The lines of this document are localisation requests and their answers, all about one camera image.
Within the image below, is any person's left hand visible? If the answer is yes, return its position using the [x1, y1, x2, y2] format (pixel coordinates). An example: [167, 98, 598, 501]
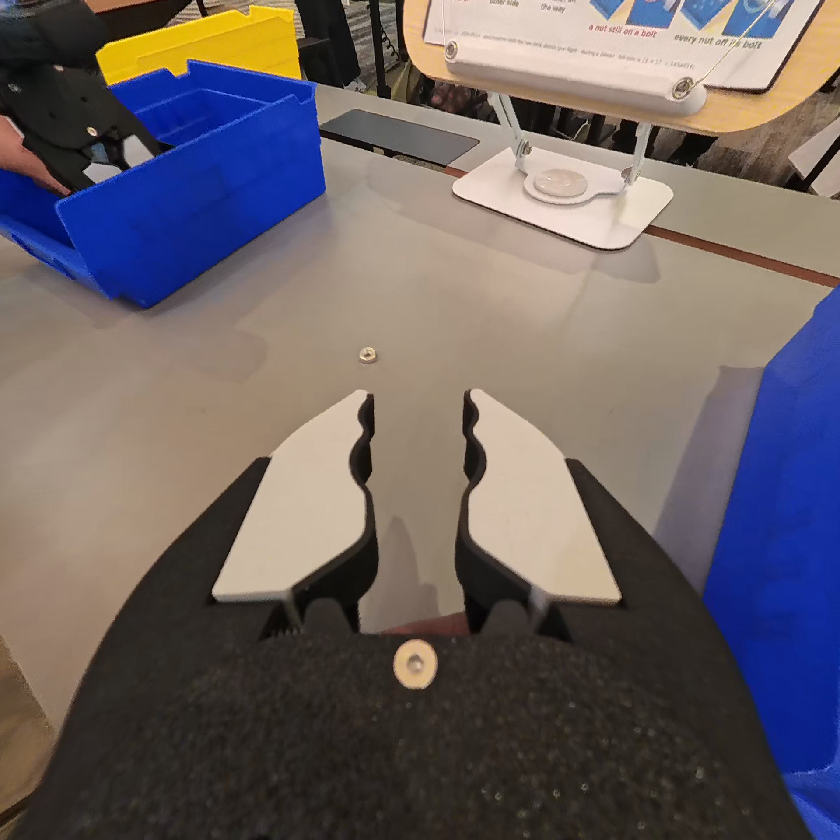
[0, 116, 73, 198]

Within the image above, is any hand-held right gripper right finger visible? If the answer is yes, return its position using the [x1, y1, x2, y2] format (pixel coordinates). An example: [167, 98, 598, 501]
[456, 389, 624, 631]

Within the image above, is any dark flat tablet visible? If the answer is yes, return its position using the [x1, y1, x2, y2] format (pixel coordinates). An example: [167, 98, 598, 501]
[319, 109, 481, 168]

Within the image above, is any person's right hand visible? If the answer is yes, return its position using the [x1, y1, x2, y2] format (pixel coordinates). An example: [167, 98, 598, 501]
[394, 615, 471, 636]

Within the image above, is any yellow storage bin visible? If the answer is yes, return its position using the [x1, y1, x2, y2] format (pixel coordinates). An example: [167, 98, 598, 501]
[96, 6, 303, 86]

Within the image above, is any blue divided storage bin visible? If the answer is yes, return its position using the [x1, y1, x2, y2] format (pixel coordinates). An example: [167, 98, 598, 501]
[0, 59, 326, 309]

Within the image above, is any white panel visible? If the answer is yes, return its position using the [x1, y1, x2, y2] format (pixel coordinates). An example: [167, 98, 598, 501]
[788, 116, 840, 198]

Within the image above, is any white instruction board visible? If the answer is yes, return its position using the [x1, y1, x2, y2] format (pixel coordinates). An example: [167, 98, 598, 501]
[423, 0, 840, 122]

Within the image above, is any instruction sheet on stand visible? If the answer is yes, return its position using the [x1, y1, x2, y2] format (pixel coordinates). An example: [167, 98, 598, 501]
[403, 0, 840, 136]

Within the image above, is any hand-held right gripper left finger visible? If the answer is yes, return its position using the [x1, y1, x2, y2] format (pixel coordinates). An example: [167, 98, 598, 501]
[212, 390, 380, 628]

